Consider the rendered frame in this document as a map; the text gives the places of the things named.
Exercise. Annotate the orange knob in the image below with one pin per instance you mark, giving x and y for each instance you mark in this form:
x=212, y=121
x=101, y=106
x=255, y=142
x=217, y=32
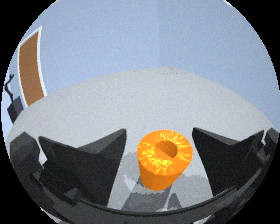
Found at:
x=162, y=157

